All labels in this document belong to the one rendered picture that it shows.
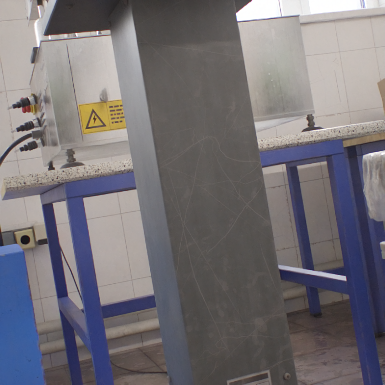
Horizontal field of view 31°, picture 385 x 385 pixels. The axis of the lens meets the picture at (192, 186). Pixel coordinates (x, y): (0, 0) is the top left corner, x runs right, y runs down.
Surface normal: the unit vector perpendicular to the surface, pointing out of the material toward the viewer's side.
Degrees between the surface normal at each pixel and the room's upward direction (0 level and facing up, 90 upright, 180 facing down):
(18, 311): 90
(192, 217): 90
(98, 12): 180
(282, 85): 90
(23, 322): 90
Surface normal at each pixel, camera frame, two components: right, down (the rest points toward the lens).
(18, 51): 0.28, -0.04
